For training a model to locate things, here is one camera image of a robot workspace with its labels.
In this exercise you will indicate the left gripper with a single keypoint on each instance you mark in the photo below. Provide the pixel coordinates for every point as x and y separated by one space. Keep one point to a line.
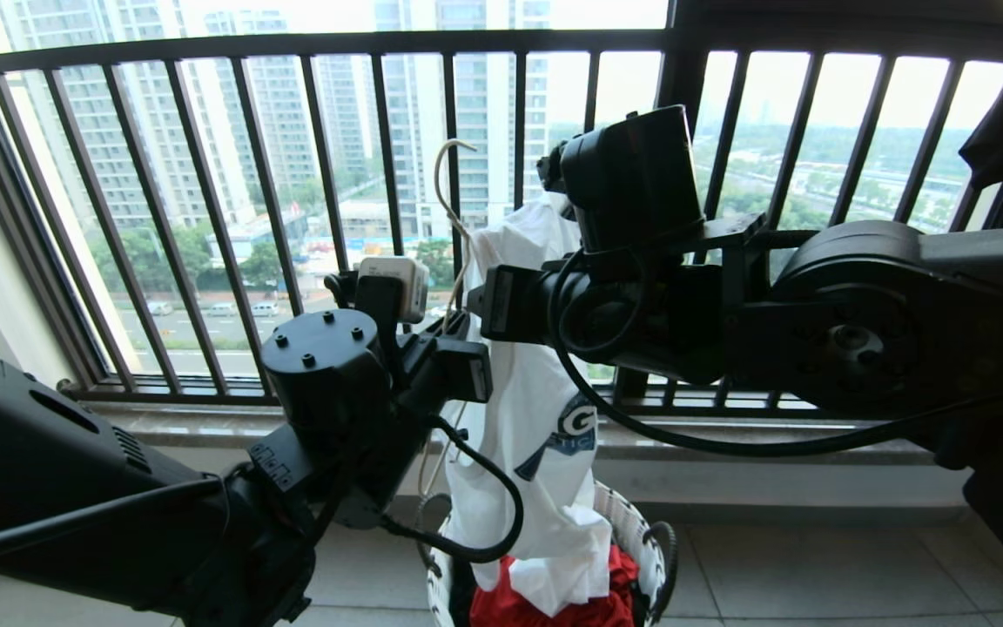
460 370

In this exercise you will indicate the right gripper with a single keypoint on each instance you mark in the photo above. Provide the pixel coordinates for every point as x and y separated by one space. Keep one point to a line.
510 305

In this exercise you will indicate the white printed garment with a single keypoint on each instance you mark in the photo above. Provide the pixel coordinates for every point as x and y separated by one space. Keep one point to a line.
532 435

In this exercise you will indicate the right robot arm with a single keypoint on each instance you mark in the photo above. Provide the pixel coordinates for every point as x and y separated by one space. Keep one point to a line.
902 322

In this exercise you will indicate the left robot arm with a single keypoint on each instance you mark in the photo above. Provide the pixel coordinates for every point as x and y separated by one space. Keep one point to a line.
49 488

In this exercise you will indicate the red garment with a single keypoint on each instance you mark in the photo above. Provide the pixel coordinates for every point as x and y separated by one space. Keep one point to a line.
519 611

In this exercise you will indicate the white woven laundry basket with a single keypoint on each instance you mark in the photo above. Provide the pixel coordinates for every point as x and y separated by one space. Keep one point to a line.
651 557

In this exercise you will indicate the stone window ledge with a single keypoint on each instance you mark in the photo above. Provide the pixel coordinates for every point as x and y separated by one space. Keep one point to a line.
205 427

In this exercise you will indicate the black metal railing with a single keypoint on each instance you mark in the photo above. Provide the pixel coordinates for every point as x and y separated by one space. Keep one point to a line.
214 157

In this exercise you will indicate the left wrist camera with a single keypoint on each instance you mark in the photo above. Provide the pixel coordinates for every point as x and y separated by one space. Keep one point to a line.
397 283

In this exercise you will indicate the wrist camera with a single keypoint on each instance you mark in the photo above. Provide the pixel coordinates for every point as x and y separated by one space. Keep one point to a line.
632 174
397 283

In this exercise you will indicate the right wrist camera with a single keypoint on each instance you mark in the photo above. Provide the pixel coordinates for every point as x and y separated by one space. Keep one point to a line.
632 174

